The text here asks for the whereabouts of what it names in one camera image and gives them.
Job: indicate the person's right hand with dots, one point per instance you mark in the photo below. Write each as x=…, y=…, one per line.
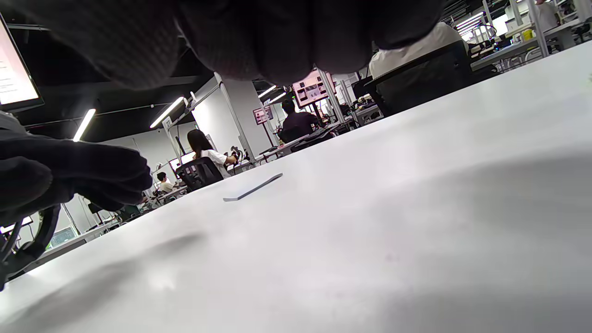
x=277, y=37

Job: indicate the person's left hand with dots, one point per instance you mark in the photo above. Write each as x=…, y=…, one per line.
x=83, y=173

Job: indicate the blue sticky note pad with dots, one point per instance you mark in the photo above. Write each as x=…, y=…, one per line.
x=254, y=186

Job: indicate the ceiling strip light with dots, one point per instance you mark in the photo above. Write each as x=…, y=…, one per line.
x=166, y=112
x=267, y=91
x=84, y=124

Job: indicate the large pink display screen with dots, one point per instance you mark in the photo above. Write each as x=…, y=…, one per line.
x=311, y=89

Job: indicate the small pink display screen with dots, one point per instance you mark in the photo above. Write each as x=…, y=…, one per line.
x=262, y=114

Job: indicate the computer monitor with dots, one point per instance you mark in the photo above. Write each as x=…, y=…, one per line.
x=14, y=69

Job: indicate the black mesh office chair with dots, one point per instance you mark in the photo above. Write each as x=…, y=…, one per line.
x=425, y=78

